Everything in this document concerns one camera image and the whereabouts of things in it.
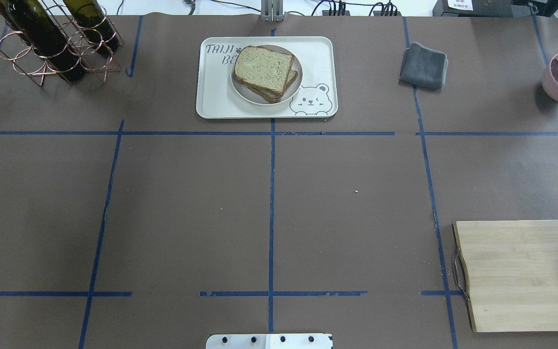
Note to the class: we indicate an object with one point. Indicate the white round plate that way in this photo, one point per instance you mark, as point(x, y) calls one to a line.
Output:
point(256, 99)

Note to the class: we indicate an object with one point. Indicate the bread slice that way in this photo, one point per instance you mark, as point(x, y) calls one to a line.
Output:
point(264, 69)
point(268, 95)

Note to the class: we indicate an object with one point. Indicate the cream bear print tray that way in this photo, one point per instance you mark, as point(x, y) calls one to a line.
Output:
point(316, 96)

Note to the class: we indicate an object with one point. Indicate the grey folded cloth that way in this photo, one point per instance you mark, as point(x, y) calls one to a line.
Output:
point(424, 67)

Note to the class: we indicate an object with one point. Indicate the black box device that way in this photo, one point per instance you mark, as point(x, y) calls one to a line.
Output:
point(495, 8)

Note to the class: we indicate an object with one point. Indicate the wooden cutting board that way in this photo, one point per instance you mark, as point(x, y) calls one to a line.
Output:
point(511, 274)

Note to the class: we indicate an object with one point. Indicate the dark green wine bottle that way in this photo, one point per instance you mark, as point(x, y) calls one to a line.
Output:
point(36, 27)

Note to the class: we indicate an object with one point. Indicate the aluminium frame post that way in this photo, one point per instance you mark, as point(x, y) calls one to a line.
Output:
point(272, 11)

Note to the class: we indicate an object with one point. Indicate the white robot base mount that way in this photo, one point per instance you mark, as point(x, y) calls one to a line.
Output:
point(270, 341)

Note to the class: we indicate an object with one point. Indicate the copper wire bottle rack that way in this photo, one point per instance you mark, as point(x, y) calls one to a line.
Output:
point(29, 64)

